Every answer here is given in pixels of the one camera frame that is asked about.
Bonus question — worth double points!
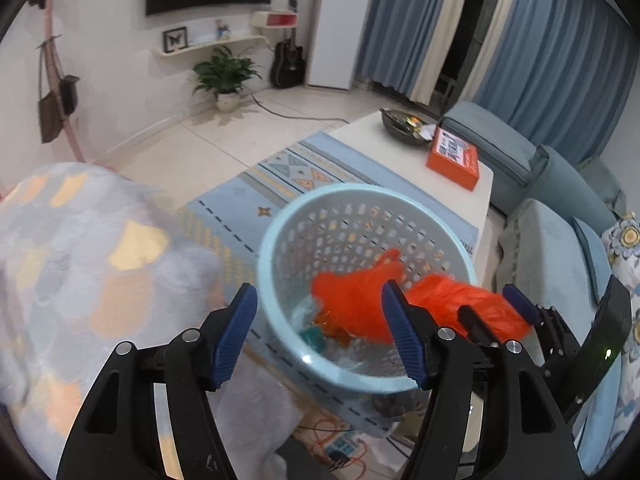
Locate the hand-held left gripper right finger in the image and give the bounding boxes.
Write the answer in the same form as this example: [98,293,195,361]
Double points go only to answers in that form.
[381,280,586,480]

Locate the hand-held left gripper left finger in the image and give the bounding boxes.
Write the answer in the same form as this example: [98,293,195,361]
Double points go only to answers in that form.
[56,282,259,480]

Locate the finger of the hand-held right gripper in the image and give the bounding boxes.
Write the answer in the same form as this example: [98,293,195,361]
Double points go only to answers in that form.
[457,305,506,348]
[502,283,542,327]

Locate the orange plastic bag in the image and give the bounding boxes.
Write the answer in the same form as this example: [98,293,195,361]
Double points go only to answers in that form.
[311,248,533,346]

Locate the light blue perforated basket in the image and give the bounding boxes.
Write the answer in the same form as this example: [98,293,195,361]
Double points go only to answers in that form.
[257,184,478,393]

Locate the teal packet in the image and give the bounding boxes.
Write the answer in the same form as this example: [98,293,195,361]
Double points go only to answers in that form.
[300,327,326,356]

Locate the blue cushion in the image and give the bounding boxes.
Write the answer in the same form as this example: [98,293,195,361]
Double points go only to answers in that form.
[572,217,613,311]

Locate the floral pillow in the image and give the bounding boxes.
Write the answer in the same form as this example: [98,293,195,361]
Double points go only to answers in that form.
[602,212,640,446]

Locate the white power strip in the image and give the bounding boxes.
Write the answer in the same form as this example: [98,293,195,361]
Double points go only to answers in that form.
[325,432,363,461]

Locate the blue patterned rug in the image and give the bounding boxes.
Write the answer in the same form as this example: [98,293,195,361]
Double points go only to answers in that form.
[177,130,478,436]

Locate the grey-green cushion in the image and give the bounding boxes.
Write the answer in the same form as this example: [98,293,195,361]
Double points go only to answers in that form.
[577,155,628,221]

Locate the blue-grey sofa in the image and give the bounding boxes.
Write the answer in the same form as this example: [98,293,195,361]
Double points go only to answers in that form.
[440,100,640,476]

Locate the orange box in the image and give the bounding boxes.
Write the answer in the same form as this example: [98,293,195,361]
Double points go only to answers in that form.
[426,126,481,192]

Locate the white coffee table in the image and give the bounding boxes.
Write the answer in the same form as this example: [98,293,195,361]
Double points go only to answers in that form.
[324,110,496,291]

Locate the scale-pattern tablecloth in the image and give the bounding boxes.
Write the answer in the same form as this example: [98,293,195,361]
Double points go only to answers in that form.
[0,162,306,480]

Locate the dark bowl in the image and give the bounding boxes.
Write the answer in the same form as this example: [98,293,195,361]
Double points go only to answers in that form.
[379,108,441,148]

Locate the blue curtain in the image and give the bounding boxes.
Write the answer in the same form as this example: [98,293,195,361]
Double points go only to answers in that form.
[472,0,631,166]
[354,0,456,88]

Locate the potted green plant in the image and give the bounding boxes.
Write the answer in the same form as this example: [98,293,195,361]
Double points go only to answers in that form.
[191,45,263,112]

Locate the cream curtain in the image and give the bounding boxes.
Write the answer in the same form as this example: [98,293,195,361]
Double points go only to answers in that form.
[410,0,473,106]

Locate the black guitar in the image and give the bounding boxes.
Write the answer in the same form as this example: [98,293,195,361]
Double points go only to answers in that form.
[270,27,306,88]

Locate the brown hanging bag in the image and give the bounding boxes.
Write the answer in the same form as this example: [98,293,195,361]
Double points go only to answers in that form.
[38,77,66,144]

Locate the pink coat rack pole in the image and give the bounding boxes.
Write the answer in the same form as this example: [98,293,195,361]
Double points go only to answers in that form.
[42,0,96,163]

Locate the black hanging bag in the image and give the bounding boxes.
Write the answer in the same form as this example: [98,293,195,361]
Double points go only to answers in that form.
[59,75,81,116]

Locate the framed butterfly picture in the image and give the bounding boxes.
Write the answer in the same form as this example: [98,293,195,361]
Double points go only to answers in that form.
[162,26,188,53]

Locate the white refrigerator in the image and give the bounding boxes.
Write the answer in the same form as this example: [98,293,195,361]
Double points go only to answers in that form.
[306,0,379,92]

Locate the red and white shelf box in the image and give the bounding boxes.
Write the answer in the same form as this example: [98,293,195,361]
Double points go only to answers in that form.
[250,10,299,29]

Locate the orange cable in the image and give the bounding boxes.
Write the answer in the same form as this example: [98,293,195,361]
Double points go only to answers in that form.
[295,410,371,471]

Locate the floor cable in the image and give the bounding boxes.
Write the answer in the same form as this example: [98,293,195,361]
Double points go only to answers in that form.
[250,92,348,123]

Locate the white curved wall shelf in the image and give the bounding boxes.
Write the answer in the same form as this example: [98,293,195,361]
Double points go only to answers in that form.
[151,34,268,59]

